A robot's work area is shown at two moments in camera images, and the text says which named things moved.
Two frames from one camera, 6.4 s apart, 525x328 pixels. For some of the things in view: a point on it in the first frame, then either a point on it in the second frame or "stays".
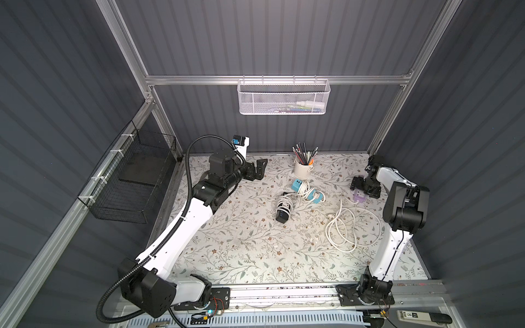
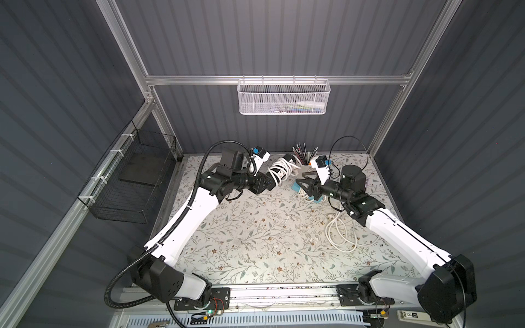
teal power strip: (316, 198) stays
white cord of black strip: (285, 203) to (281, 169)
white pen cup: (303, 171) stays
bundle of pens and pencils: (303, 156) stays
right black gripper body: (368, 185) to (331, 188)
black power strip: (284, 208) to (276, 175)
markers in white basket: (306, 106) stays
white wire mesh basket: (283, 96) stays
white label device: (424, 318) stays
